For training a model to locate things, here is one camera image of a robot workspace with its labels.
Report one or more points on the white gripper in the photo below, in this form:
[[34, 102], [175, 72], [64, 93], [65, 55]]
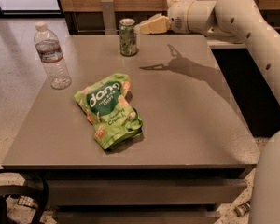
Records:
[[176, 17]]

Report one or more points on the green soda can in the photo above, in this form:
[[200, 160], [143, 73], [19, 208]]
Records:
[[127, 37]]

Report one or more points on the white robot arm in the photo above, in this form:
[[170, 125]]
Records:
[[236, 21]]

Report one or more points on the green rice chips bag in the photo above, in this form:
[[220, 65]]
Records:
[[112, 117]]

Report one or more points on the clear plastic water bottle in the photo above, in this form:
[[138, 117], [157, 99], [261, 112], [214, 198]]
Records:
[[50, 53]]

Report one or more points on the grey drawer unit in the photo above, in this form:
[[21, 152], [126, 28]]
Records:
[[139, 197]]

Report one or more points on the white power strip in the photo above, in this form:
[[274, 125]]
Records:
[[242, 209]]

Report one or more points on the left metal bracket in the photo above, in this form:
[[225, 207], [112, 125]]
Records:
[[109, 19]]

